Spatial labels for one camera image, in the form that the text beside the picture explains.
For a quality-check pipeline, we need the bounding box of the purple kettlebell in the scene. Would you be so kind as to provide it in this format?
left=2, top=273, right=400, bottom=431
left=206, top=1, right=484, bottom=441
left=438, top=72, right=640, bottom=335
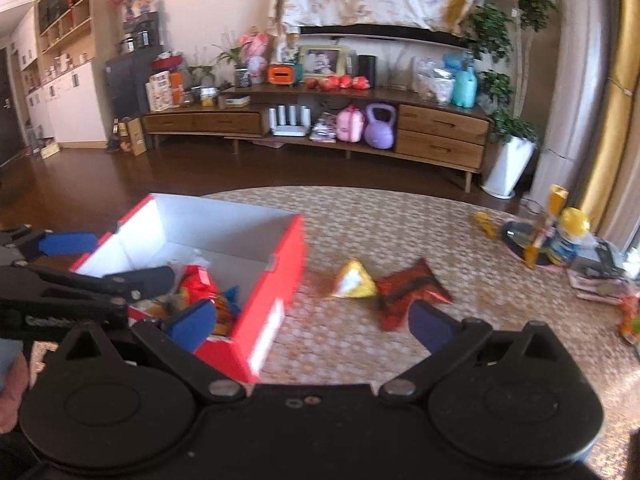
left=363, top=103, right=397, bottom=150

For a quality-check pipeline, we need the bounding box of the brown foil snack packet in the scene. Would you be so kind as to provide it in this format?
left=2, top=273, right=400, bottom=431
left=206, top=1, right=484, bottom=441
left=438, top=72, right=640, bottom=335
left=374, top=258, right=454, bottom=332

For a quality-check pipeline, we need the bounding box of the teal spray bottle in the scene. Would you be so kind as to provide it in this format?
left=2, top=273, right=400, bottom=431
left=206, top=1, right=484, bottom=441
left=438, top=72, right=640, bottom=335
left=451, top=58, right=477, bottom=110

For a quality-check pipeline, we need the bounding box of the framed photo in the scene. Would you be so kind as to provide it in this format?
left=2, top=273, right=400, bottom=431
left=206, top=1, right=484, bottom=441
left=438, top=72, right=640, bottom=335
left=299, top=44, right=349, bottom=78

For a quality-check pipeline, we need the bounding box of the stack of books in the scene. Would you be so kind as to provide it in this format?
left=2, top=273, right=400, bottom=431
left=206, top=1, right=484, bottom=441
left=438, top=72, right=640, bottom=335
left=309, top=112, right=337, bottom=143

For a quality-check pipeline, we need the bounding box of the red yellow snack packet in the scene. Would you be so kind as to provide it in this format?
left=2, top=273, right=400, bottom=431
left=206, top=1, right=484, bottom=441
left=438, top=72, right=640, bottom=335
left=178, top=264, right=242, bottom=336

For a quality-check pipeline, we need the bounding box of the yellow lid wipes canister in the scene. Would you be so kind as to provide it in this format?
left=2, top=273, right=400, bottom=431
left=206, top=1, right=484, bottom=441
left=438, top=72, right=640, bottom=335
left=547, top=207, right=590, bottom=266

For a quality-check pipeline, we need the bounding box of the red white cardboard box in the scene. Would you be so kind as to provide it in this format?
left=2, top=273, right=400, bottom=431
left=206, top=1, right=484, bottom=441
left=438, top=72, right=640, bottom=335
left=69, top=192, right=307, bottom=385

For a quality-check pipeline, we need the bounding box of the wooden tv cabinet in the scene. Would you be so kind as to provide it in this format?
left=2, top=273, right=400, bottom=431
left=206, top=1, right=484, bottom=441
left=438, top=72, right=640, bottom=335
left=143, top=84, right=491, bottom=186

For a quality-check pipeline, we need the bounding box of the white plant pot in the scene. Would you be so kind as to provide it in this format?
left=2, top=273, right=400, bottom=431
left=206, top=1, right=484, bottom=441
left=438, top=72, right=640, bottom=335
left=480, top=138, right=536, bottom=200

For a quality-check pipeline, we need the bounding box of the white air conditioner tower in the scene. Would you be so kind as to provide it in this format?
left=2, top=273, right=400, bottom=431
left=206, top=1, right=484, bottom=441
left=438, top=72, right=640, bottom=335
left=521, top=0, right=611, bottom=214

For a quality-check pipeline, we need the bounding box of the pink plush toy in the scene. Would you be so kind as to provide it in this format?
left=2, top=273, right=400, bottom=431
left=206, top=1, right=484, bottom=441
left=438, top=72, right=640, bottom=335
left=240, top=26, right=269, bottom=84

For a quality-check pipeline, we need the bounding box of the small yellow wrapper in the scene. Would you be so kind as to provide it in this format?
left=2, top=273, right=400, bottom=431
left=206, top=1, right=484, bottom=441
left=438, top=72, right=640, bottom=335
left=473, top=211, right=499, bottom=240

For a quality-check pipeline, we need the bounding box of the orange radio box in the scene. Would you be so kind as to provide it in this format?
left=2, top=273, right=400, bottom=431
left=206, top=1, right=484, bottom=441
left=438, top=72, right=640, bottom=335
left=267, top=63, right=304, bottom=86

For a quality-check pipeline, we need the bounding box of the black speaker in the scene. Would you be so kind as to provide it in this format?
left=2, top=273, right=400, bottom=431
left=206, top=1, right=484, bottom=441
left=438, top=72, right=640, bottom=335
left=357, top=54, right=378, bottom=88

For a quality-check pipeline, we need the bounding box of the white router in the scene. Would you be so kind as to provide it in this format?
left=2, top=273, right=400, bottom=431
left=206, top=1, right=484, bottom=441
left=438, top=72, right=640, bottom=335
left=268, top=104, right=311, bottom=138

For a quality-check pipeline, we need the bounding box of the green potted tree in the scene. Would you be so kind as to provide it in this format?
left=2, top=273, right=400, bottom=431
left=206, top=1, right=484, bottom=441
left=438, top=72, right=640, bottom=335
left=464, top=0, right=556, bottom=144

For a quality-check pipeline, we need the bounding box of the clear plastic bag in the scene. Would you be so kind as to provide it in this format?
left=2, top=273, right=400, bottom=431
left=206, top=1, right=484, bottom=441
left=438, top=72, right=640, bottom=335
left=411, top=56, right=454, bottom=105

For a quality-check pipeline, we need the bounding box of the person's hand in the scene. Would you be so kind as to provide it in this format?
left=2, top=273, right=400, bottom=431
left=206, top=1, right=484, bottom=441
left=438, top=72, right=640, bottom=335
left=0, top=339, right=30, bottom=434

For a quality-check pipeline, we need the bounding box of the white wall cabinet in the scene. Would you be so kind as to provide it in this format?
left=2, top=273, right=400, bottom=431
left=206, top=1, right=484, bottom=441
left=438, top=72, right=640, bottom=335
left=1, top=0, right=118, bottom=150

